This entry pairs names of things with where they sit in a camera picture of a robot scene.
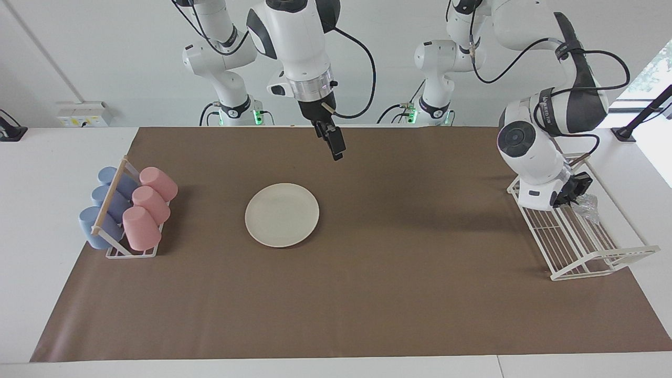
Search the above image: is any black right base cable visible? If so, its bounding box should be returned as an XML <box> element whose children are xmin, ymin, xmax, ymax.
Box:
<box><xmin>198</xmin><ymin>101</ymin><xmax>221</xmax><ymax>127</ymax></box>

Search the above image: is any clear plastic wrapper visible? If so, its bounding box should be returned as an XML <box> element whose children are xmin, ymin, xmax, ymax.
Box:
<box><xmin>572</xmin><ymin>193</ymin><xmax>600</xmax><ymax>224</ymax></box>

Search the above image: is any black angled stand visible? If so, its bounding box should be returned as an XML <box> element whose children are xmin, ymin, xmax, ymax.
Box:
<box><xmin>611</xmin><ymin>84</ymin><xmax>672</xmax><ymax>142</ymax></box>

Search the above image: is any wooden white cup rack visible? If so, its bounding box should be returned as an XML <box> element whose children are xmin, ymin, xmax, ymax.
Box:
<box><xmin>91</xmin><ymin>156</ymin><xmax>171</xmax><ymax>259</ymax></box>

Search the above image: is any brown paper table mat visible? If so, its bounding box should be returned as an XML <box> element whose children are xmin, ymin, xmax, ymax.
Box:
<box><xmin>30</xmin><ymin>126</ymin><xmax>672</xmax><ymax>363</ymax></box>

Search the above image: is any blue plastic cup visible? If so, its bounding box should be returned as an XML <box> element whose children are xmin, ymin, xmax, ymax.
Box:
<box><xmin>91</xmin><ymin>185</ymin><xmax>132</xmax><ymax>221</ymax></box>
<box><xmin>98</xmin><ymin>167</ymin><xmax>138</xmax><ymax>200</ymax></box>
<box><xmin>79</xmin><ymin>206</ymin><xmax>125</xmax><ymax>250</ymax></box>

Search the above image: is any black base cable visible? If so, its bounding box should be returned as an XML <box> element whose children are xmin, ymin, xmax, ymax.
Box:
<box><xmin>377</xmin><ymin>81</ymin><xmax>426</xmax><ymax>125</ymax></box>
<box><xmin>198</xmin><ymin>101</ymin><xmax>221</xmax><ymax>127</ymax></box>

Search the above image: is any white wire dish rack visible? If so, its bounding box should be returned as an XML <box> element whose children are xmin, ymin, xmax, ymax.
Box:
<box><xmin>507</xmin><ymin>153</ymin><xmax>661</xmax><ymax>281</ymax></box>

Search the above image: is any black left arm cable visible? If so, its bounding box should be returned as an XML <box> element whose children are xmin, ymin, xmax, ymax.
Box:
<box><xmin>469</xmin><ymin>0</ymin><xmax>631</xmax><ymax>158</ymax></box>

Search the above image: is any pink plastic cup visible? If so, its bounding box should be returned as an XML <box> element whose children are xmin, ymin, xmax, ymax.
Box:
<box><xmin>139</xmin><ymin>167</ymin><xmax>179</xmax><ymax>203</ymax></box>
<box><xmin>122</xmin><ymin>206</ymin><xmax>162</xmax><ymax>251</ymax></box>
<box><xmin>132</xmin><ymin>186</ymin><xmax>171</xmax><ymax>225</ymax></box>

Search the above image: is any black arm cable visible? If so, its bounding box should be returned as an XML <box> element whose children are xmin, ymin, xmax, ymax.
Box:
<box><xmin>469</xmin><ymin>0</ymin><xmax>631</xmax><ymax>158</ymax></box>
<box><xmin>319</xmin><ymin>25</ymin><xmax>377</xmax><ymax>120</ymax></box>

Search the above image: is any black left base cable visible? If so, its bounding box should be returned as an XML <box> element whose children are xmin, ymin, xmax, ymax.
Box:
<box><xmin>377</xmin><ymin>81</ymin><xmax>426</xmax><ymax>125</ymax></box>

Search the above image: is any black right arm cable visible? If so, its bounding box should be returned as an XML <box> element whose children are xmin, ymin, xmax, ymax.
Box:
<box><xmin>319</xmin><ymin>25</ymin><xmax>377</xmax><ymax>120</ymax></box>

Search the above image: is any cream round plate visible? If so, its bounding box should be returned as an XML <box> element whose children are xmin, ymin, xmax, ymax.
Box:
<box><xmin>245</xmin><ymin>183</ymin><xmax>320</xmax><ymax>248</ymax></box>

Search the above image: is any white wall socket box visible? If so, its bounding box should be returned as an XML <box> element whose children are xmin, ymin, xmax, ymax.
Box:
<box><xmin>57</xmin><ymin>101</ymin><xmax>113</xmax><ymax>128</ymax></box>

